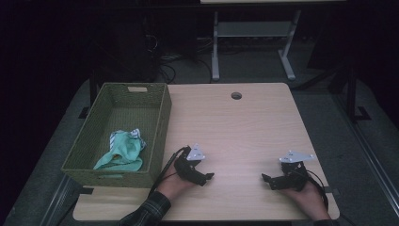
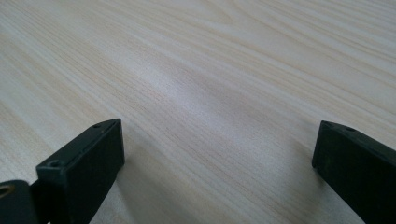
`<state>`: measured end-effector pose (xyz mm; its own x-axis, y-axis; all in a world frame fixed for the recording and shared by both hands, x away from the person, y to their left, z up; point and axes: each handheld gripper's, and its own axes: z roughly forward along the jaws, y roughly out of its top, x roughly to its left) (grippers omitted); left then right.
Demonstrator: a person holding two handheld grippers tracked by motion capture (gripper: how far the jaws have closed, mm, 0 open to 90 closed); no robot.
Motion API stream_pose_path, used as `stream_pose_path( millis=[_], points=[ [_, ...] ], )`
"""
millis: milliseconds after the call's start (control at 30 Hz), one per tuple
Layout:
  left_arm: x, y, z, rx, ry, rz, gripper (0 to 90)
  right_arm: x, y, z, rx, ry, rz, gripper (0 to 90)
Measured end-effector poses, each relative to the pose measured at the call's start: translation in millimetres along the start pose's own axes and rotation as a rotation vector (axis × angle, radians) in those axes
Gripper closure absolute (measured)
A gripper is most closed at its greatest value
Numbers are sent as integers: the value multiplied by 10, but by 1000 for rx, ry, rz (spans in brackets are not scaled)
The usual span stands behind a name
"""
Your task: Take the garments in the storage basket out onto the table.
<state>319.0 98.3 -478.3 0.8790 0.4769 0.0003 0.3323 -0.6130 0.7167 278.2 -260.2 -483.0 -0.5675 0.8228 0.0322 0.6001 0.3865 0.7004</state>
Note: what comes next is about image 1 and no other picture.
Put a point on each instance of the aluminium frame rail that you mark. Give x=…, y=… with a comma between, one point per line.
x=367, y=150
x=58, y=201

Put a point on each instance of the green woven basket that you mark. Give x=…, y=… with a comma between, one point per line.
x=125, y=116

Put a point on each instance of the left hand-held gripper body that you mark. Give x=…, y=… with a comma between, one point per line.
x=188, y=164

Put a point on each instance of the black stand post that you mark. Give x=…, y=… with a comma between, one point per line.
x=352, y=94

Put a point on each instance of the grey tape strip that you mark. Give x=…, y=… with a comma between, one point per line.
x=331, y=190

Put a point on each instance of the person's left hand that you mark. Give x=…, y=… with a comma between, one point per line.
x=171, y=185

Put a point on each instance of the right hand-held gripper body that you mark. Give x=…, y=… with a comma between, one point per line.
x=293, y=175

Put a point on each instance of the person's right hand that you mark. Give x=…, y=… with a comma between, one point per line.
x=309, y=201

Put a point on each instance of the grey metal stand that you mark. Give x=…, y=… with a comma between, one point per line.
x=251, y=29

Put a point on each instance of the black tape strip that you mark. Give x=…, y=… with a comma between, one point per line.
x=85, y=190

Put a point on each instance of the teal baby bib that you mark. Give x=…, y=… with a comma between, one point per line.
x=124, y=153

